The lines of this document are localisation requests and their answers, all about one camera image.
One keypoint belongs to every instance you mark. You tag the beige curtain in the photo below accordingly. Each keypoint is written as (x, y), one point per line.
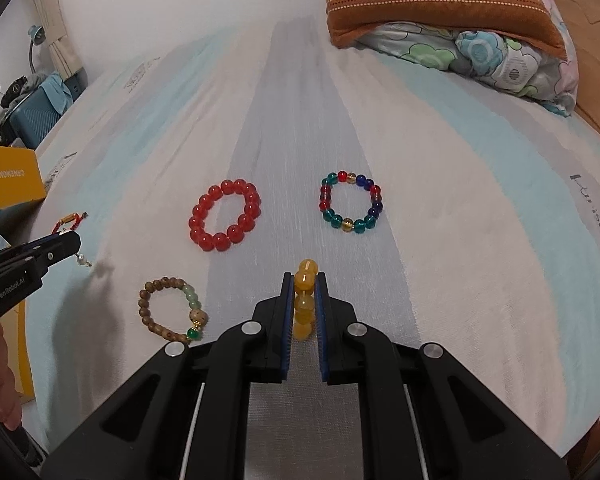
(60, 20)

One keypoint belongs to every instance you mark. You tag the striped brown pillow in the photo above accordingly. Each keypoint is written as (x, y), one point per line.
(430, 0)

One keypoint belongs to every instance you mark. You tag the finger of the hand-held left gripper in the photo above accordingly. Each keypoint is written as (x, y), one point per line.
(10, 255)
(65, 245)

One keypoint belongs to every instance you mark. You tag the striped bed sheet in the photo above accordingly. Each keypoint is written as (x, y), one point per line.
(300, 125)

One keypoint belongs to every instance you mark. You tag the black bag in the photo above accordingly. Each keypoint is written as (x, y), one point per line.
(17, 91)

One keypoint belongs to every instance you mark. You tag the floral quilt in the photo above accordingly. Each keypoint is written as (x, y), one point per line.
(480, 50)

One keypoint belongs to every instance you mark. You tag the yellow cardboard box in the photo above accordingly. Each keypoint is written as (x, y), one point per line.
(10, 180)

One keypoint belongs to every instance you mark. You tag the person's left hand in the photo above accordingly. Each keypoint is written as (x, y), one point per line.
(0, 375)

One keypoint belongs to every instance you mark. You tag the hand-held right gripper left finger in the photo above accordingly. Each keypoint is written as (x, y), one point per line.
(285, 320)

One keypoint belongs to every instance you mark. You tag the teal desk lamp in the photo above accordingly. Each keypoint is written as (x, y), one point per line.
(37, 35)

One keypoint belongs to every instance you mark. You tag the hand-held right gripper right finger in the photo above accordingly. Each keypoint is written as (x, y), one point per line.
(321, 320)

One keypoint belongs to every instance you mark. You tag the wooden headboard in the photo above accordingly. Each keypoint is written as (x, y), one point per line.
(595, 60)

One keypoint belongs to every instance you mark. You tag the blue suitcase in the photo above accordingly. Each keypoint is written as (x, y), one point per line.
(35, 120)

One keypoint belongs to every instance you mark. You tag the blue cloth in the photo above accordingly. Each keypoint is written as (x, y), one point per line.
(56, 91)

